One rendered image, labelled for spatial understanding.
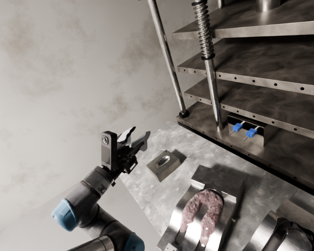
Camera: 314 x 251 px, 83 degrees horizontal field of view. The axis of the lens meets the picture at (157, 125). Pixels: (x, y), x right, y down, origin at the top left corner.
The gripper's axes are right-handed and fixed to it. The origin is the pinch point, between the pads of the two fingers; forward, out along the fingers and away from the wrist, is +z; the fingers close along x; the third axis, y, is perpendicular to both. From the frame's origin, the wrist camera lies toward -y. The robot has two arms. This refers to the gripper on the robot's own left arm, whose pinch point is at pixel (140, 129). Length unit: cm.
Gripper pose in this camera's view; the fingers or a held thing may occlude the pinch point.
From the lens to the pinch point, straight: 64.1
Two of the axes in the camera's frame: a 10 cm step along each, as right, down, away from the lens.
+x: 8.1, 2.4, -5.4
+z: 5.5, -6.3, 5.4
